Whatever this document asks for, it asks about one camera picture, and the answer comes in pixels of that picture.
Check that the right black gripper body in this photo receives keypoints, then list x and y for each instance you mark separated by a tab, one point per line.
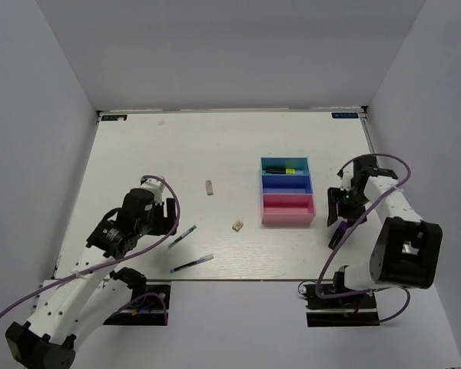
351	204

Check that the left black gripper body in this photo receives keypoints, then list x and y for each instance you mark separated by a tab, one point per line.
157	223

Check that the purple cap black highlighter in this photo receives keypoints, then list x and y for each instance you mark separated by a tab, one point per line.
338	235

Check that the green clear pen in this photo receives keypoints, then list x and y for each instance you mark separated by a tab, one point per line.
182	236

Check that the blue clear pen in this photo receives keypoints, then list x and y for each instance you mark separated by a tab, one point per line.
190	264

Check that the green cap black highlighter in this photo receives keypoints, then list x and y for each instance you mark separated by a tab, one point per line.
275	171

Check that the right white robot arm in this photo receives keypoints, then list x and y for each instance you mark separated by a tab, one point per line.
406	252

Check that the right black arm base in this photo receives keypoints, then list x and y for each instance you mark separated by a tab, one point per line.
359	310

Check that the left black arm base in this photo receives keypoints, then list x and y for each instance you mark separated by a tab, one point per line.
150	311

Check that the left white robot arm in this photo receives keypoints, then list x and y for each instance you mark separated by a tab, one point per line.
98	286

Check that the three-colour compartment box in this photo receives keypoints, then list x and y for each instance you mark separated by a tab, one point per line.
286	200

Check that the white long eraser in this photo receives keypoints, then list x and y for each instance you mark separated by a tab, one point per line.
209	187

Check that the right blue corner label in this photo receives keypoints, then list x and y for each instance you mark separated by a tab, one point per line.
345	115

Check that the blue corner label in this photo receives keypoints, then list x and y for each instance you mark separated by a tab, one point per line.
345	115
114	117

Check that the small beige eraser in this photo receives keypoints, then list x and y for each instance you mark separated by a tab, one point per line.
237	225

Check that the left blue corner label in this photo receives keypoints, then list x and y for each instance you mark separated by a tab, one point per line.
114	117

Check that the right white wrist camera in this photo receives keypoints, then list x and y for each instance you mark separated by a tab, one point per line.
346	177

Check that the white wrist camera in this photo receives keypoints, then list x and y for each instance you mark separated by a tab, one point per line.
155	186
346	177

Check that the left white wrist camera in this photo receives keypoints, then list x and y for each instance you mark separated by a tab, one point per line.
155	186

